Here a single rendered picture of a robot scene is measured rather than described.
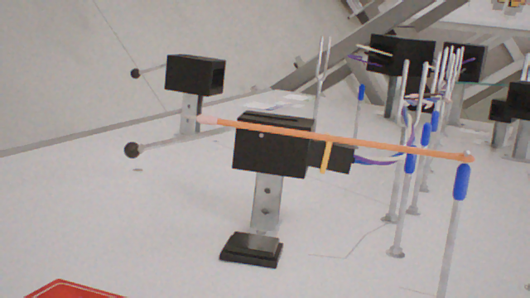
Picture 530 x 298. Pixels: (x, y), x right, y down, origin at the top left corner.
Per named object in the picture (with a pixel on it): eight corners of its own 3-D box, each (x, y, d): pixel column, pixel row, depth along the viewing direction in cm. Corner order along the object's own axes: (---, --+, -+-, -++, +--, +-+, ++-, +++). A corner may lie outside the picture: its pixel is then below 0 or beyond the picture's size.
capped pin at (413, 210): (422, 216, 63) (439, 124, 61) (407, 214, 63) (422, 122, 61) (417, 210, 65) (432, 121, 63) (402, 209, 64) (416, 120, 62)
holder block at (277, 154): (240, 157, 56) (246, 109, 55) (308, 167, 55) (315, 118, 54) (231, 169, 52) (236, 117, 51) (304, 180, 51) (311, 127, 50)
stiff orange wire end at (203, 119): (185, 119, 42) (186, 110, 42) (473, 161, 39) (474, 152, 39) (180, 122, 41) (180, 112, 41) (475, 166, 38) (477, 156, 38)
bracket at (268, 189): (253, 218, 57) (260, 160, 56) (281, 222, 56) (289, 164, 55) (243, 235, 52) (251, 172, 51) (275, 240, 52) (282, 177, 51)
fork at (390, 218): (379, 222, 60) (405, 60, 56) (378, 216, 61) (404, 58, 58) (402, 226, 59) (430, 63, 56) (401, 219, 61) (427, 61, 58)
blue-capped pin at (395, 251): (384, 249, 53) (402, 141, 51) (404, 252, 53) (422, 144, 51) (385, 256, 51) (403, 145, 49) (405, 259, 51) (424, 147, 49)
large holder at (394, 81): (455, 123, 124) (469, 43, 121) (385, 123, 114) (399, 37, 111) (427, 116, 129) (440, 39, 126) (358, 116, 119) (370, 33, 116)
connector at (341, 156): (288, 153, 54) (294, 129, 54) (348, 165, 54) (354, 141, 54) (289, 161, 51) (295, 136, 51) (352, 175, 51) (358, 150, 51)
